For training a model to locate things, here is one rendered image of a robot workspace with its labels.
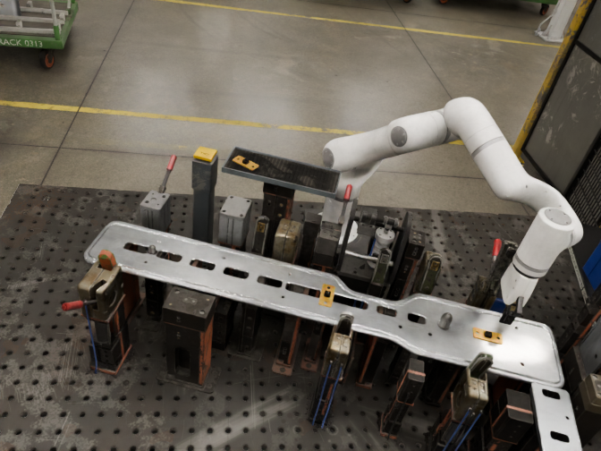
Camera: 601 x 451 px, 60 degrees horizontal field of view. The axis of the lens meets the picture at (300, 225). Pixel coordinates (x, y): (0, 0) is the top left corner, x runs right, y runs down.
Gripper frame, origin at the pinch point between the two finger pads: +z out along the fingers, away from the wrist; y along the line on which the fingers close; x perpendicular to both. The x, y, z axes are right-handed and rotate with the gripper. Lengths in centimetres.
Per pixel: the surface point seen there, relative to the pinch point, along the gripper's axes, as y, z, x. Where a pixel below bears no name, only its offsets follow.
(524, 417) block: 22.2, 14.0, 8.3
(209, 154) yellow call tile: -33, -4, -94
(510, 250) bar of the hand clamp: -12.8, -9.6, -0.8
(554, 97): -286, 47, 86
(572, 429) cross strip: 23.4, 12.0, 19.2
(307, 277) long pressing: -5, 12, -53
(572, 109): -261, 43, 92
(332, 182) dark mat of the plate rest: -34, -4, -53
